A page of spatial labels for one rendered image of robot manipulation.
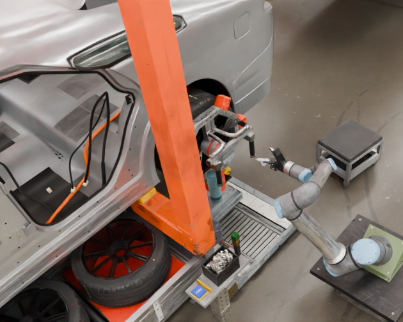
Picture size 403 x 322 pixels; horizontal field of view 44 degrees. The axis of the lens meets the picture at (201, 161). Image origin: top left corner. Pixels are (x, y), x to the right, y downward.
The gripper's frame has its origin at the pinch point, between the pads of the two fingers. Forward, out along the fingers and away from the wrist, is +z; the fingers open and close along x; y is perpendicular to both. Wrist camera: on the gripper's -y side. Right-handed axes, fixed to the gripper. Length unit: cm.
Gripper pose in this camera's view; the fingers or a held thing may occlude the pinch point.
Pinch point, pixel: (262, 153)
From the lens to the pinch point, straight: 343.5
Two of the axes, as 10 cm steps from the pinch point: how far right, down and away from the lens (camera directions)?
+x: 6.8, -5.6, 4.6
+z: -7.2, -4.0, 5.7
